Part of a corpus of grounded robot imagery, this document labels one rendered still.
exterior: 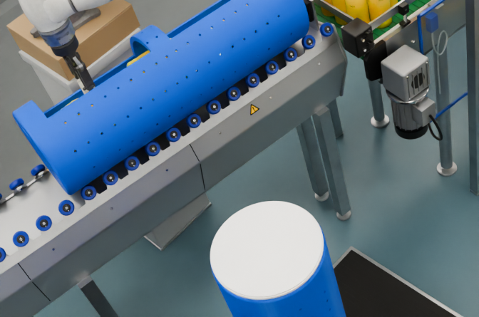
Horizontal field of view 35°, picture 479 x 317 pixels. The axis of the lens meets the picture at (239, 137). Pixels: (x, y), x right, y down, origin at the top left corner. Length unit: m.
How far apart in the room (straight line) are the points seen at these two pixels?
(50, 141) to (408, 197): 1.62
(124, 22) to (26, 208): 0.71
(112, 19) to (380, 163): 1.35
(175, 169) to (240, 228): 0.48
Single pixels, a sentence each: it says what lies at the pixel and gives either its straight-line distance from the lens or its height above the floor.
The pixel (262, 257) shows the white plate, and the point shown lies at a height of 1.04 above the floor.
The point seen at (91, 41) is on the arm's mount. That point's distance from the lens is 2.55.
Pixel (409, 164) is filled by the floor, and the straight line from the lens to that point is 3.28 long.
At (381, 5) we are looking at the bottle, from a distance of 2.46.
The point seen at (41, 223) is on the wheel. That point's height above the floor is 0.97.
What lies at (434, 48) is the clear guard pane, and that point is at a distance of 2.61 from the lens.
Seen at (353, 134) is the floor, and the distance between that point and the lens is 3.42.
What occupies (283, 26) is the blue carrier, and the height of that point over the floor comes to 1.11.
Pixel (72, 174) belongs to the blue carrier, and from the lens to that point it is 2.11.
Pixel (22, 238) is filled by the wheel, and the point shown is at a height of 0.97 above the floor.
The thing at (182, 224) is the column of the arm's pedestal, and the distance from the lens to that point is 3.25.
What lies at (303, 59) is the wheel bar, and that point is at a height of 0.92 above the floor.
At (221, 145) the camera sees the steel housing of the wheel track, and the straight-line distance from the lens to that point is 2.35.
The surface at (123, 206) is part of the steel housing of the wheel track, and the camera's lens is 2.29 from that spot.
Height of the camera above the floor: 2.52
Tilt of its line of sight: 46 degrees down
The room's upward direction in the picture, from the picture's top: 19 degrees counter-clockwise
